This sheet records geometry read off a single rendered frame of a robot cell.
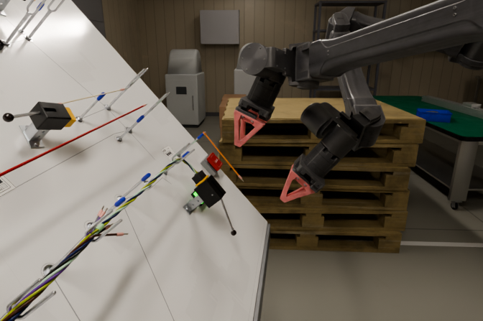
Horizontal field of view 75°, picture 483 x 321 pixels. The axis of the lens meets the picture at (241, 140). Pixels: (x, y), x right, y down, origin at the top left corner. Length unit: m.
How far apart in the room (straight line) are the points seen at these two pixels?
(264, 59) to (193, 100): 5.25
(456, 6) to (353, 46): 0.15
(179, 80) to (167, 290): 5.32
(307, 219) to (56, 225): 2.00
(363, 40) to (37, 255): 0.53
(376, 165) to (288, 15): 4.86
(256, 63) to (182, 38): 6.32
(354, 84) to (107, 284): 0.64
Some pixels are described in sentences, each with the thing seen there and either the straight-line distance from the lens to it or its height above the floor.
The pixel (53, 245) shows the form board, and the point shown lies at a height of 1.17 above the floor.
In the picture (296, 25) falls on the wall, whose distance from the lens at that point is 6.77.
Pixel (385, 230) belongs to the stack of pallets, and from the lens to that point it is 2.59.
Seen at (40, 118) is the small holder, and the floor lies 1.33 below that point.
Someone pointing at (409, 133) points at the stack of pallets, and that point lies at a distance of 2.36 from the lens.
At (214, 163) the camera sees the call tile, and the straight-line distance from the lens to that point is 0.95.
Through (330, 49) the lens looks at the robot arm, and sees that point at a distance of 0.56.
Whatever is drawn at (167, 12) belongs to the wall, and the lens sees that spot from 6.98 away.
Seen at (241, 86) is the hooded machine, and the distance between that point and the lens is 5.84.
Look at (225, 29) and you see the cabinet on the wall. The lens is 6.46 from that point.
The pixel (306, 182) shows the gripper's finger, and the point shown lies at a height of 1.17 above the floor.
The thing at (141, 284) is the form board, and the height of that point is 1.06.
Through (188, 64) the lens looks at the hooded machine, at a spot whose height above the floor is 1.13.
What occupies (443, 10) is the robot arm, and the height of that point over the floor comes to 1.48.
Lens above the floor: 1.44
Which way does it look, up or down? 16 degrees down
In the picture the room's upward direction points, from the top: straight up
